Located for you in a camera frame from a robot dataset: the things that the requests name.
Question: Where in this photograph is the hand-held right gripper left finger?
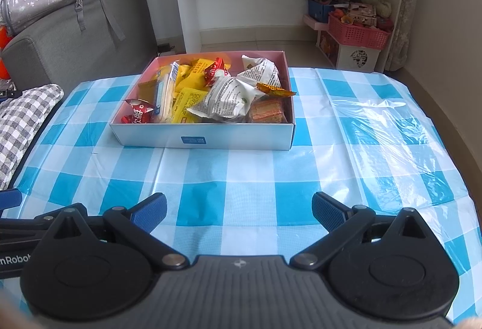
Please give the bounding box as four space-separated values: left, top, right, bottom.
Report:
49 192 191 272

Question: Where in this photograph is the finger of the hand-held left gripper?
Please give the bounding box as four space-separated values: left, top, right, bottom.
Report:
0 189 23 210
0 202 91 230

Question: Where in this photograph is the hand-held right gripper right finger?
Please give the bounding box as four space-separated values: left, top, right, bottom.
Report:
290 191 433 272

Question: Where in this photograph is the red white snack packet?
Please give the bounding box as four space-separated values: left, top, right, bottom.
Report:
121 98 156 125

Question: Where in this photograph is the pink cardboard box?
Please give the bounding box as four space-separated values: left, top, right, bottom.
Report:
109 50 297 151

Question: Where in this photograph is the small yellow labelled packet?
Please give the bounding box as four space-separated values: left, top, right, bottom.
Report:
171 88 206 125

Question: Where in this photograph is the orange wafer snack packet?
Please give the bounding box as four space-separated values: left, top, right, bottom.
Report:
246 97 289 124

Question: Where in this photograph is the white cream cake packet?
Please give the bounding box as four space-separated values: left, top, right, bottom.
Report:
152 63 180 125

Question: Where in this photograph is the gold foil snack packet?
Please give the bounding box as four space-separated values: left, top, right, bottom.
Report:
137 79 159 104

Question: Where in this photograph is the newspaper print snack packet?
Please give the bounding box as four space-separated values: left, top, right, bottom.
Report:
186 76 259 119
240 54 284 89

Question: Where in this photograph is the large yellow printed packet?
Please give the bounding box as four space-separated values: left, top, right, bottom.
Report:
177 58 213 90

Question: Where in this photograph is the small red candy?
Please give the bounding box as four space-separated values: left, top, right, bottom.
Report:
203 57 231 87

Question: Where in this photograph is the grey checkered pillow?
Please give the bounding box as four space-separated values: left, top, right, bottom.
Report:
0 83 65 191

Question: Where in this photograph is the blue checkered tablecloth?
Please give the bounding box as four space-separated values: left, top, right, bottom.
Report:
11 66 477 327

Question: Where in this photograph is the white storage box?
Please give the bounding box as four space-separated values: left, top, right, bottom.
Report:
338 44 382 71

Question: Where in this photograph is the grey sofa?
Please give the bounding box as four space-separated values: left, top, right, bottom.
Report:
0 0 159 93

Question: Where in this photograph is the pink low shelf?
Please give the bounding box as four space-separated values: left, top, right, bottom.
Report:
303 14 342 59

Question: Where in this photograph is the large pink plastic basket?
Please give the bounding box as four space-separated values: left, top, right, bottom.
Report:
327 13 393 51

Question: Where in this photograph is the blue storage box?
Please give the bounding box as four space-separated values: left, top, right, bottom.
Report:
306 0 336 24

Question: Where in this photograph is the beige curtain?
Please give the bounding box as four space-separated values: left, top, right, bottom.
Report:
385 0 421 72

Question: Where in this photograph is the white bookshelf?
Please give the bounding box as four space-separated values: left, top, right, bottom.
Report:
168 0 421 74

